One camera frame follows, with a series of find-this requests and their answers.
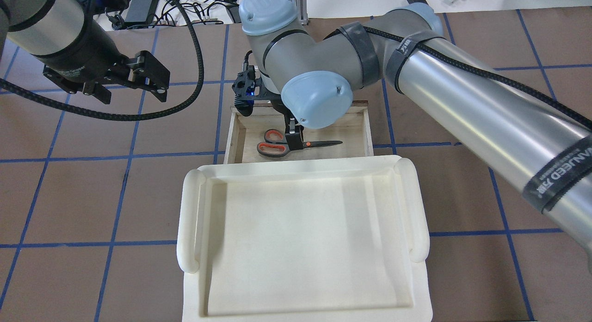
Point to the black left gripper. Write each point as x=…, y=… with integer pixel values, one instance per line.
x=84, y=59

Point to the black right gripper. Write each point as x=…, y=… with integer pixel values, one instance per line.
x=293, y=138

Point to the grey orange handled scissors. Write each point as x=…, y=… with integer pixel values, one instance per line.
x=276, y=144

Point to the wooden drawer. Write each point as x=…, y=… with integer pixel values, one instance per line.
x=353, y=129

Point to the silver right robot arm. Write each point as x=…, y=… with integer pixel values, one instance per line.
x=540, y=146

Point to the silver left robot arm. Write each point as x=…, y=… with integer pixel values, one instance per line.
x=48, y=27

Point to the black power adapter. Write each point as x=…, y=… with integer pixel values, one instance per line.
x=140, y=12

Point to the white plastic tray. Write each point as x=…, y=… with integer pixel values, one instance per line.
x=329, y=240

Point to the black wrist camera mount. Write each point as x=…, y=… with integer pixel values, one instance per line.
x=248, y=89

